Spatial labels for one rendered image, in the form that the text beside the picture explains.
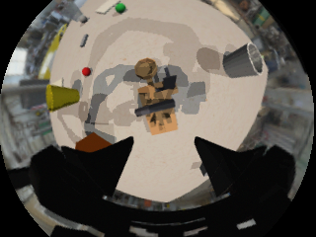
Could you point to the dark grey ball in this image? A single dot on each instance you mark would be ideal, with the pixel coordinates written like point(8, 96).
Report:
point(83, 19)

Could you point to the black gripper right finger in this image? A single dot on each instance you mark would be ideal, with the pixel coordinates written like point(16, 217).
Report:
point(223, 165)

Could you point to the green ball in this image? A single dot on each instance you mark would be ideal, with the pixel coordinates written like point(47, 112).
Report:
point(120, 7)

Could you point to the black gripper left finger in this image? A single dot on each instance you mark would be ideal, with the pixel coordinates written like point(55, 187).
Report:
point(104, 166)

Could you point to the beige flat rectangular panel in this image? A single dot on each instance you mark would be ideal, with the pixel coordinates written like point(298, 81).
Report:
point(58, 83)

